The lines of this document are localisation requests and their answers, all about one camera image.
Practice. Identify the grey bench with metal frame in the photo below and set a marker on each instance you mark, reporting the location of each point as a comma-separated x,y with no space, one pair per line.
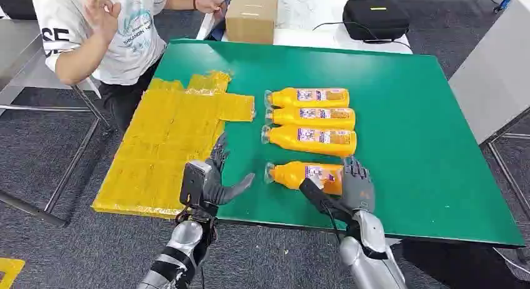
16,55

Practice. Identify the cardboard box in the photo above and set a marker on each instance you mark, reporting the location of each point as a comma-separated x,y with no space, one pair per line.
251,20

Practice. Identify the orange drink bottle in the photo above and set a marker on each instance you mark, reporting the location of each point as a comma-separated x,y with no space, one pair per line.
290,118
290,175
285,139
290,98

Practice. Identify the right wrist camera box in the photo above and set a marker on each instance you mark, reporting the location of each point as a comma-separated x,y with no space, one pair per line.
316,194

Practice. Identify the black bag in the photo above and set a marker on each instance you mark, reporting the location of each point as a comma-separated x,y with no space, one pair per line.
16,3

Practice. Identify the person's hand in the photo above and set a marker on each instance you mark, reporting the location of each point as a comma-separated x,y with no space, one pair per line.
101,15
209,5

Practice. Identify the black carrying case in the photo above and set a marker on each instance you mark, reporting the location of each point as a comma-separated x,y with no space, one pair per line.
374,17

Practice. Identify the grey table with metal legs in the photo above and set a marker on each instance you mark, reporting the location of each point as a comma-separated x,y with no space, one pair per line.
492,71

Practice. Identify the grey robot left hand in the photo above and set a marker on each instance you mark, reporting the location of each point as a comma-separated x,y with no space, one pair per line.
215,187

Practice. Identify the person's right hand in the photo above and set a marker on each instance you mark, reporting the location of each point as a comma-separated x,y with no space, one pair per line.
101,15

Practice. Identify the person's left hand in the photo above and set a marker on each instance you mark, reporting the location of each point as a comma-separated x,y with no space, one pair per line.
209,5

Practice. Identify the white table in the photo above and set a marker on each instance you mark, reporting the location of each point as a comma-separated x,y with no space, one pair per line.
306,9

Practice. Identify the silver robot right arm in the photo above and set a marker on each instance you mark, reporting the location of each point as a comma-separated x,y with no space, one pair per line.
368,254

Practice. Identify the dark laptop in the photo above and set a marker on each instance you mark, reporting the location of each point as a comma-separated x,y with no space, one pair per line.
218,28

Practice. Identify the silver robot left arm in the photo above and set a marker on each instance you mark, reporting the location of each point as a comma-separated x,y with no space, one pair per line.
184,241

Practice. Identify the green mat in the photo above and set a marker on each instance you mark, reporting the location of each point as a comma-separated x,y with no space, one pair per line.
406,125

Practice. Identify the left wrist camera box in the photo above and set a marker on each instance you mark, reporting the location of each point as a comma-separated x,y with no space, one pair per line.
191,183

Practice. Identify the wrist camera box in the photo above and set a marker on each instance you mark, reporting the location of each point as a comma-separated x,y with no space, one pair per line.
316,194
191,183

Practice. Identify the person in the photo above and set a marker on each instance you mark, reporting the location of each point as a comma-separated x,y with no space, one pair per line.
132,42

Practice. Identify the yellow sheet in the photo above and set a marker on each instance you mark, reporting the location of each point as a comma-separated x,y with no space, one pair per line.
165,142

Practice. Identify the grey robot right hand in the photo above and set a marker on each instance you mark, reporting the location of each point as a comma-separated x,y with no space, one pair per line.
359,194

